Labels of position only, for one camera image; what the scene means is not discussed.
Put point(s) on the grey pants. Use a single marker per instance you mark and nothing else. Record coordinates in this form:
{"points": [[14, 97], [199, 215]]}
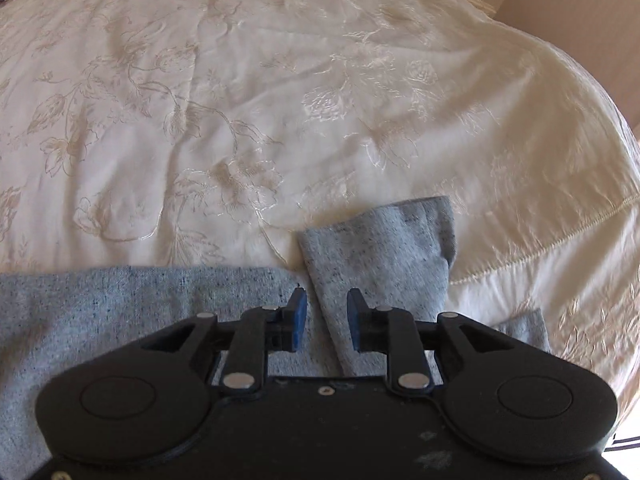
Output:
{"points": [[100, 310]]}

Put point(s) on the cream embroidered bedspread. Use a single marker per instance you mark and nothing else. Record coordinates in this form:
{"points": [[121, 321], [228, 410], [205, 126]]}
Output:
{"points": [[250, 110]]}

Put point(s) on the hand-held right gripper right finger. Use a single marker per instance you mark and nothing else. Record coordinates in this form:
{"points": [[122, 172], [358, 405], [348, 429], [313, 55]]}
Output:
{"points": [[355, 321]]}

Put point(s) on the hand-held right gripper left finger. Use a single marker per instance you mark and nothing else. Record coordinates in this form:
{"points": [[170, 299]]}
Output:
{"points": [[300, 321]]}

